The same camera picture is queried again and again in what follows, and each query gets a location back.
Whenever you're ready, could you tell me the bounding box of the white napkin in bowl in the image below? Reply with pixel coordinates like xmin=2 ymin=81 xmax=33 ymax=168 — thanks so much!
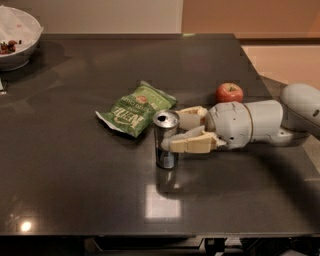
xmin=0 ymin=6 xmax=33 ymax=43

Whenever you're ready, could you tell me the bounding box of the red snack in bowl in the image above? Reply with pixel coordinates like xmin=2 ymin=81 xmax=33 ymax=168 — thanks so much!
xmin=0 ymin=40 xmax=22 ymax=55

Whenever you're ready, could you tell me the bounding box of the red apple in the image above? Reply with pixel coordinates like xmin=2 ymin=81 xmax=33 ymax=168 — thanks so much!
xmin=215 ymin=83 xmax=243 ymax=103

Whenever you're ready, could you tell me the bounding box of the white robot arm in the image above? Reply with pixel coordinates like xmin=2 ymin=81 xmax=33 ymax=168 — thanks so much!
xmin=160 ymin=83 xmax=320 ymax=153

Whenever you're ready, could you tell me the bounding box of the green kettle chips bag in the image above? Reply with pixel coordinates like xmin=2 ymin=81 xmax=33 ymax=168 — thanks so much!
xmin=96 ymin=81 xmax=177 ymax=138

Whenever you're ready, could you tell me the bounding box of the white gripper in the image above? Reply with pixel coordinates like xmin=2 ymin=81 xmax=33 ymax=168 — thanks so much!
xmin=169 ymin=102 xmax=252 ymax=154

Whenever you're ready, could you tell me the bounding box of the white bowl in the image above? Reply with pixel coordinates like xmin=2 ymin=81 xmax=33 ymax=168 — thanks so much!
xmin=0 ymin=6 xmax=43 ymax=71

